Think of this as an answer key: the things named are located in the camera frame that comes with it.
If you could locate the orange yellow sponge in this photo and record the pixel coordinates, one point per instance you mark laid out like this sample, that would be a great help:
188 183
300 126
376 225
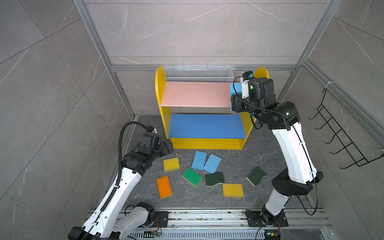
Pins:
164 187

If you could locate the yellow shelf with coloured boards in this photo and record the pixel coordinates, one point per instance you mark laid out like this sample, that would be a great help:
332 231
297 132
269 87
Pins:
200 131

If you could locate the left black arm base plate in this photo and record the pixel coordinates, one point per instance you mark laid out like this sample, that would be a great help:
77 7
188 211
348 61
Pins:
157 218

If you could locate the light blue sponge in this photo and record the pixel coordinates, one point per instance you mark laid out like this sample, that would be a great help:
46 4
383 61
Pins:
212 164
199 160
236 97

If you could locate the right dark green wavy sponge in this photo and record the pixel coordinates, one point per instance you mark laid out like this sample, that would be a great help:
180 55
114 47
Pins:
256 176

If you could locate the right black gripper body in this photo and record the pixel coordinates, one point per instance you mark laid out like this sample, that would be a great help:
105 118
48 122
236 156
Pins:
241 104

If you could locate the small yellow sponge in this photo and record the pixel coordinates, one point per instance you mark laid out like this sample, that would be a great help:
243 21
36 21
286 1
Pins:
171 164

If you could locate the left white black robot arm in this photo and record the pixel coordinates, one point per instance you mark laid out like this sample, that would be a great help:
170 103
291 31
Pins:
104 223

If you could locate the dark green wavy sponge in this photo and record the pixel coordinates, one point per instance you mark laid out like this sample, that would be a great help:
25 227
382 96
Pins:
214 179
256 176

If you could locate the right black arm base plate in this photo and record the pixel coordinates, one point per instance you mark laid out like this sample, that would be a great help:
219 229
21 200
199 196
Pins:
260 218

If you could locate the black wire hook rack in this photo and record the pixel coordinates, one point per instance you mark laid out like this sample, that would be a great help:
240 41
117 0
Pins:
339 133

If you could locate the bright green yellow sponge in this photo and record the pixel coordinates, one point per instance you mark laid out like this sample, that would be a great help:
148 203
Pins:
192 177

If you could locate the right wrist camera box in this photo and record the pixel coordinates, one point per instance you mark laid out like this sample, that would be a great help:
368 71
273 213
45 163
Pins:
248 75

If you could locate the large yellow sponge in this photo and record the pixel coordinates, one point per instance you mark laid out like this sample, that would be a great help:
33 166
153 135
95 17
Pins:
233 190

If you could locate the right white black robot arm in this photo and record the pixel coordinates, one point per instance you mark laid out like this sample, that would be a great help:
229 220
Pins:
300 175

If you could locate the aluminium rail base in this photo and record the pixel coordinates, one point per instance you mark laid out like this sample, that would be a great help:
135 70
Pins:
232 224

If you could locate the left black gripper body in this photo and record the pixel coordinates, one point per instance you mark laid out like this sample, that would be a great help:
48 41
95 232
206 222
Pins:
161 149

